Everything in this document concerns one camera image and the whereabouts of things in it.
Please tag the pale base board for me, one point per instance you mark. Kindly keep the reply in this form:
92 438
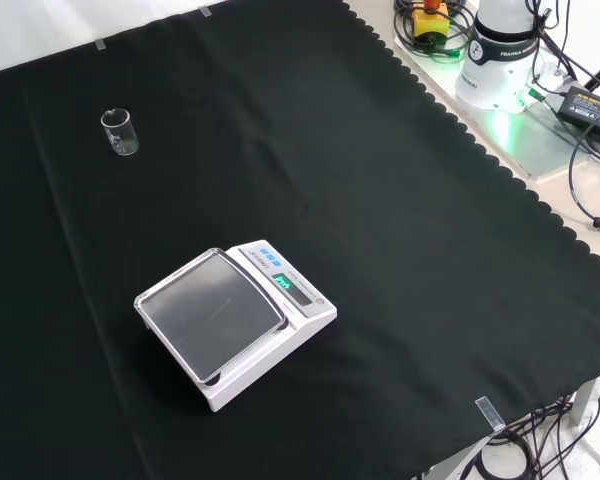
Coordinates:
530 145

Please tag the yellow stop button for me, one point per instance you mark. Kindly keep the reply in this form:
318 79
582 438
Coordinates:
430 22

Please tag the clear tape strip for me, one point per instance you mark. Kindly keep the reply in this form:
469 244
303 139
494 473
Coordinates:
205 12
490 414
101 44

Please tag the black bench cloth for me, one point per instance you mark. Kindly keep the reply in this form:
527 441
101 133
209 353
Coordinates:
405 210

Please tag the grey table leg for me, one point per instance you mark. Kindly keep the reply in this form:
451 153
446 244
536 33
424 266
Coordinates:
587 407

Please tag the white plug block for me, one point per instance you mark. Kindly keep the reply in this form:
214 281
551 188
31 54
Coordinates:
551 75

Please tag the small clear glass beaker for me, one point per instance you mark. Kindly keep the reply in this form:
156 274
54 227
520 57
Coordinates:
121 134

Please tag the black power adapter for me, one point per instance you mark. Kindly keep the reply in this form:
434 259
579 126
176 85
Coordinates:
592 110

